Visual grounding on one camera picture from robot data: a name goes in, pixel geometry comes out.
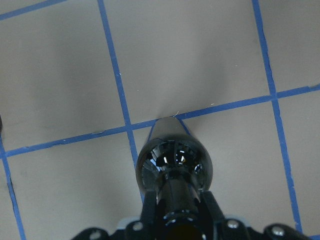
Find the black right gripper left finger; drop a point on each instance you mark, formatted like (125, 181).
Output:
(149, 209)

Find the dark wine bottle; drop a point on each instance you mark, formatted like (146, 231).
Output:
(178, 167)

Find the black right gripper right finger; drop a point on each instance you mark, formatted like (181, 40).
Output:
(210, 209)

